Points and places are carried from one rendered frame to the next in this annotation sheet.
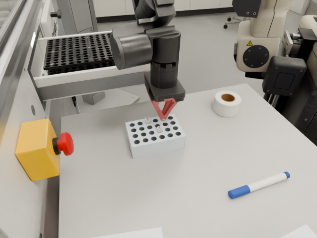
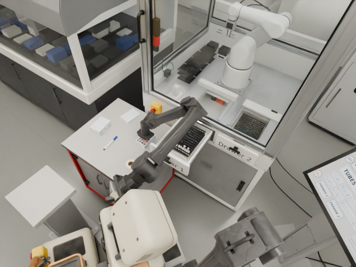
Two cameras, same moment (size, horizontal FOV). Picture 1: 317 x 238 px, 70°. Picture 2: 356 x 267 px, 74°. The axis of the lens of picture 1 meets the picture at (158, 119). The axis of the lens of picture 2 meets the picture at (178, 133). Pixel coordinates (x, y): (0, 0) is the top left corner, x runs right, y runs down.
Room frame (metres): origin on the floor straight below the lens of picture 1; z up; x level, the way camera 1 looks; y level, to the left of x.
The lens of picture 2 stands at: (1.27, -0.54, 2.14)
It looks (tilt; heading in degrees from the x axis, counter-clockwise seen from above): 51 degrees down; 136
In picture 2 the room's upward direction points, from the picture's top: 6 degrees clockwise
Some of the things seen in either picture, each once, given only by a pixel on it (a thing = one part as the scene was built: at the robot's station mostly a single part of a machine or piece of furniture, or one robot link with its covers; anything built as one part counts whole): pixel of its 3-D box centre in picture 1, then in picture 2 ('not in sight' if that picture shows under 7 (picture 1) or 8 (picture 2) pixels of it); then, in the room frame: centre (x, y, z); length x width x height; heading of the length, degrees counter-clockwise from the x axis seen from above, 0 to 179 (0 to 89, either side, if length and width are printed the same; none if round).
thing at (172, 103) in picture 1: (162, 99); not in sight; (0.43, -0.01, 0.85); 0.07 x 0.07 x 0.09; 15
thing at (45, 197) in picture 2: not in sight; (60, 215); (0.33, -0.71, 0.38); 0.30 x 0.30 x 0.76; 14
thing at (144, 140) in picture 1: (154, 134); (145, 139); (0.38, 0.01, 0.78); 0.12 x 0.08 x 0.04; 106
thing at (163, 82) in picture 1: (163, 73); (145, 131); (0.42, -0.01, 0.92); 0.10 x 0.07 x 0.07; 15
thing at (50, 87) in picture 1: (87, 60); (186, 138); (0.60, 0.20, 0.86); 0.40 x 0.26 x 0.06; 107
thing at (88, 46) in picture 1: (90, 57); (185, 139); (0.60, 0.19, 0.87); 0.22 x 0.18 x 0.06; 107
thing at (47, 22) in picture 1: (50, 24); (236, 149); (0.86, 0.40, 0.87); 0.29 x 0.02 x 0.11; 17
